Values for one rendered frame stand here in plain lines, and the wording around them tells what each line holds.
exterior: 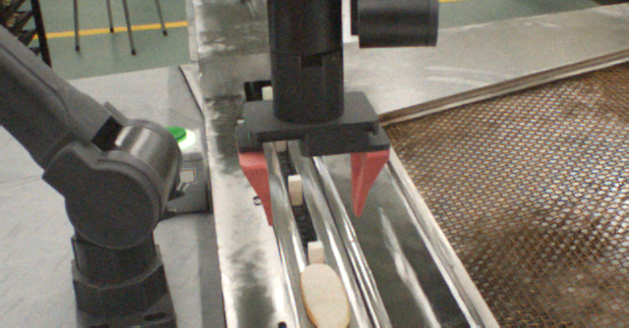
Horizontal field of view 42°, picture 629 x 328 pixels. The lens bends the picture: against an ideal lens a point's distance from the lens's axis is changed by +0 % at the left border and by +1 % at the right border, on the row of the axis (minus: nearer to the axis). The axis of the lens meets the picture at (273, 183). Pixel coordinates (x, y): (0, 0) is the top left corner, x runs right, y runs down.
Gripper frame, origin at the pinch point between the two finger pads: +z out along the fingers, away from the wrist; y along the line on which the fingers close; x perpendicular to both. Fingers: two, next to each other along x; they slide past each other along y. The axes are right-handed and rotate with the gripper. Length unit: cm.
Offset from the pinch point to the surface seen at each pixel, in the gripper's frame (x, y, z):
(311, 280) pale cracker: -1.2, -0.6, 6.4
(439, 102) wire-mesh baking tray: 24.0, 18.3, 1.4
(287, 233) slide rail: 8.8, -1.5, 7.3
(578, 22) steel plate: 76, 59, 10
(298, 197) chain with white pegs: 16.1, 0.6, 7.4
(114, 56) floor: 345, -52, 93
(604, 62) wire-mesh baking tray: 24.0, 37.2, -1.5
